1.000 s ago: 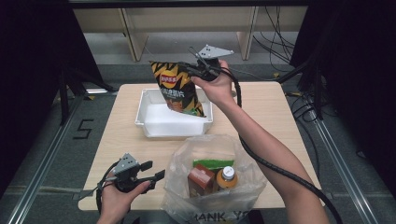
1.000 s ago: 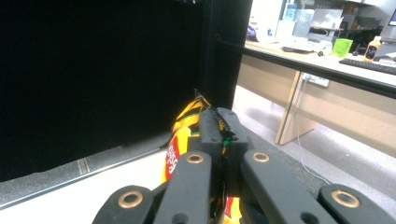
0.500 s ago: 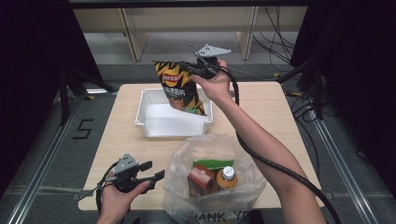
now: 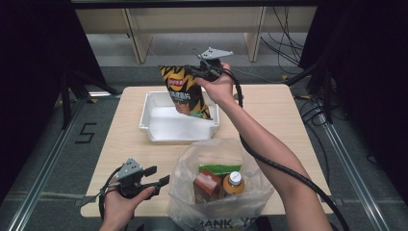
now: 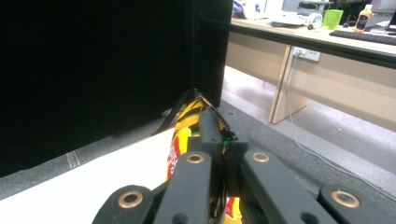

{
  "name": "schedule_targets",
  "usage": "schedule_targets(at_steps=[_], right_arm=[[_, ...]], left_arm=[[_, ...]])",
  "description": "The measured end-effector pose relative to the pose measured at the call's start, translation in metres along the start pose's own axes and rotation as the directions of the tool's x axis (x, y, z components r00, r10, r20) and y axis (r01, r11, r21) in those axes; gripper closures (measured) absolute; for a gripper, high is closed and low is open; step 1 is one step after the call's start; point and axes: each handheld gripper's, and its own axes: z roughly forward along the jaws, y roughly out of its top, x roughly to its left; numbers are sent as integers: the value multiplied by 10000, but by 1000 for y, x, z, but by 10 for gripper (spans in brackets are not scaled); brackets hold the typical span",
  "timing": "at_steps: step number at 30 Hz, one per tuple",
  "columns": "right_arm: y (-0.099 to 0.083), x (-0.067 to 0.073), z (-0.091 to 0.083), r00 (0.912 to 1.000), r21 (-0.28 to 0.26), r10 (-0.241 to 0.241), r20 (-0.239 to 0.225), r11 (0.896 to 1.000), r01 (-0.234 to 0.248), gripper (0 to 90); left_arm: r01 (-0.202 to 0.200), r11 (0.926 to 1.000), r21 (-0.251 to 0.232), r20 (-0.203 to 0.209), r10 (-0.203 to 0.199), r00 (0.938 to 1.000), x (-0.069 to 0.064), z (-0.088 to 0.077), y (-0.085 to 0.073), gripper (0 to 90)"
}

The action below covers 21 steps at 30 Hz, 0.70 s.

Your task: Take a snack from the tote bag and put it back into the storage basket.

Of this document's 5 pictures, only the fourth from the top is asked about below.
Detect black metal stand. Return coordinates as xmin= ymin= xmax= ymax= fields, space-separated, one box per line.
xmin=284 ymin=62 xmax=335 ymax=124
xmin=60 ymin=68 xmax=122 ymax=130

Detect green seaweed snack packet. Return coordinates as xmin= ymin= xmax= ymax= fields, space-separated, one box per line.
xmin=198 ymin=164 xmax=242 ymax=176

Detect clear plastic bag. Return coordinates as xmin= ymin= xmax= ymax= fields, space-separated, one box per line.
xmin=166 ymin=138 xmax=275 ymax=231

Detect person's right hand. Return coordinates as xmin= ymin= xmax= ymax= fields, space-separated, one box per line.
xmin=195 ymin=63 xmax=237 ymax=107

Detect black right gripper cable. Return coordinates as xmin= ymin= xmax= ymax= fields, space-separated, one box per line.
xmin=220 ymin=65 xmax=350 ymax=231

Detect aluminium floor rail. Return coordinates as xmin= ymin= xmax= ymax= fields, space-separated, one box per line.
xmin=320 ymin=121 xmax=394 ymax=231
xmin=6 ymin=95 xmax=92 ymax=231

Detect bundle of black cables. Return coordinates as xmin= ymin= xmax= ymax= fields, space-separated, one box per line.
xmin=260 ymin=6 xmax=306 ymax=75

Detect brown carton box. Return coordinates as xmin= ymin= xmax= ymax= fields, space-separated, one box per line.
xmin=192 ymin=168 xmax=223 ymax=205

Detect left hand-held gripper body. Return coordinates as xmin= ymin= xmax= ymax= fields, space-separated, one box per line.
xmin=109 ymin=157 xmax=153 ymax=200

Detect beige wooden desk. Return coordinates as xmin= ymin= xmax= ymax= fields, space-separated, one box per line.
xmin=75 ymin=6 xmax=319 ymax=64

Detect orange juice bottle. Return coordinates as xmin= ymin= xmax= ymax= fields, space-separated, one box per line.
xmin=221 ymin=170 xmax=246 ymax=197

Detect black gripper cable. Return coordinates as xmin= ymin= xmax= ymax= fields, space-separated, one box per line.
xmin=220 ymin=65 xmax=350 ymax=231
xmin=98 ymin=165 xmax=124 ymax=222

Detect person's left hand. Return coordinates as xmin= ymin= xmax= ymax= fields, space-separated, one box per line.
xmin=104 ymin=187 xmax=156 ymax=225

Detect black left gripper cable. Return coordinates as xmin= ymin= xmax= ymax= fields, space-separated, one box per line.
xmin=98 ymin=165 xmax=124 ymax=222

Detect black floor cables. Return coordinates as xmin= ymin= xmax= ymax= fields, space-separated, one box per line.
xmin=296 ymin=94 xmax=349 ymax=128

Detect black yellow chip bag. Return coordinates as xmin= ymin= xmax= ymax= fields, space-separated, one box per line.
xmin=159 ymin=64 xmax=214 ymax=120

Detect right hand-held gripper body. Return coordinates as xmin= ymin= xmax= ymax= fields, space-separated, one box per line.
xmin=198 ymin=46 xmax=235 ymax=82

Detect black curtain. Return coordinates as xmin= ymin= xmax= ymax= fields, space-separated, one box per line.
xmin=297 ymin=0 xmax=408 ymax=210
xmin=0 ymin=0 xmax=109 ymax=203

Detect white plastic bin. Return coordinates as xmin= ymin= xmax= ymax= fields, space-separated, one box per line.
xmin=138 ymin=90 xmax=220 ymax=143

